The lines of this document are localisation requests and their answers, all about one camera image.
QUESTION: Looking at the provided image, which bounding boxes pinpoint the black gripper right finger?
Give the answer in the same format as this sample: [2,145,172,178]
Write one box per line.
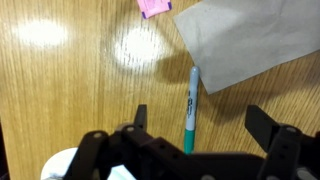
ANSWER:
[245,105,320,180]

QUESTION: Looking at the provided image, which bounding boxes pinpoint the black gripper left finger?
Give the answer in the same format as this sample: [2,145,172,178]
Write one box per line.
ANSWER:
[63,104,188,180]

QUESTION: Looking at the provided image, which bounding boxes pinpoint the green capped marker pen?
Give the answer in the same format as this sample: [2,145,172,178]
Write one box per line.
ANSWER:
[184,66,200,154]

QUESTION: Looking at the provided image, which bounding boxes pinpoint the large white paper plate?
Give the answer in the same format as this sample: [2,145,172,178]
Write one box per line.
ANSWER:
[40,147,78,180]

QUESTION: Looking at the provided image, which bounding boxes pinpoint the flat brown napkin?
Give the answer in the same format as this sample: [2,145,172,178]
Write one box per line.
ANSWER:
[174,0,320,94]

